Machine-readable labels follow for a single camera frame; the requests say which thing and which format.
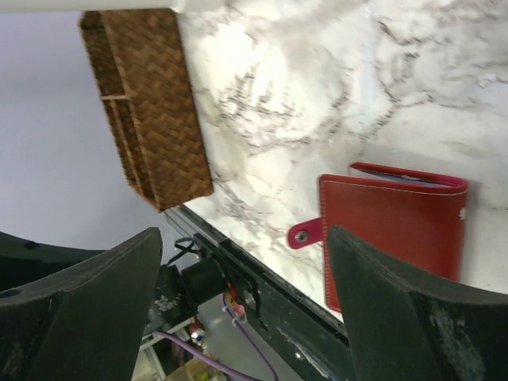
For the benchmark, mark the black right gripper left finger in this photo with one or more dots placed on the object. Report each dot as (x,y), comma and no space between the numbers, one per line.
(84,322)

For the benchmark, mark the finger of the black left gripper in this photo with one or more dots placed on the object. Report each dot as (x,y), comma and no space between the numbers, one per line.
(24,261)

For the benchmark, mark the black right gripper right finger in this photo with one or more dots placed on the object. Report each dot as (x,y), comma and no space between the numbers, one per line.
(404,323)

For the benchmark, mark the red leather card holder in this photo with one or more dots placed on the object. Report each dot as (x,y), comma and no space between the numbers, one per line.
(415,216)

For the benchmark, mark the brown wicker basket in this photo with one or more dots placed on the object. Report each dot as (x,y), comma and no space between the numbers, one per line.
(140,69)

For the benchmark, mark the aluminium frame rail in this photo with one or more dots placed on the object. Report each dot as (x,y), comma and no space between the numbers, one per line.
(181,223)

